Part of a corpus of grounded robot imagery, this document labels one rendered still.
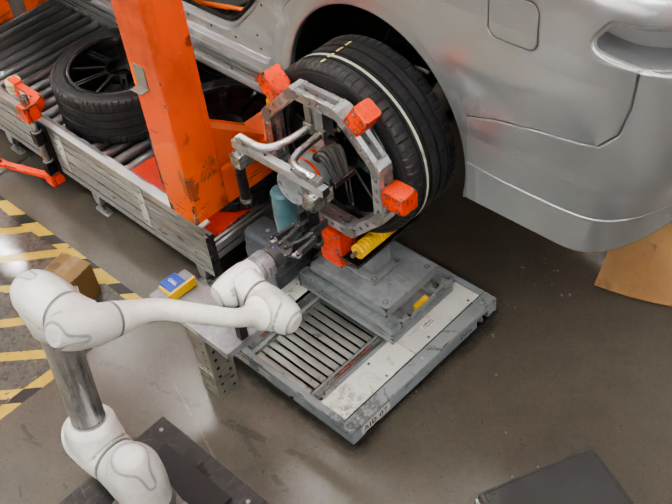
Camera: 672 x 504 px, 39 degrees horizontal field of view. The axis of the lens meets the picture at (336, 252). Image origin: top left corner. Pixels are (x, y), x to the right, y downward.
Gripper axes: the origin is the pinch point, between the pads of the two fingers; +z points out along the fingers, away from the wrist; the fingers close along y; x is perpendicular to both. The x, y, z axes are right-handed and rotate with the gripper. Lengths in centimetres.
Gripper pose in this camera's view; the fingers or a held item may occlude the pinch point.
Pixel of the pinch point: (314, 224)
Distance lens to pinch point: 297.7
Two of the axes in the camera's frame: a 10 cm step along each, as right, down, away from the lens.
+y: 7.2, 4.4, -5.4
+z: 6.9, -5.5, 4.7
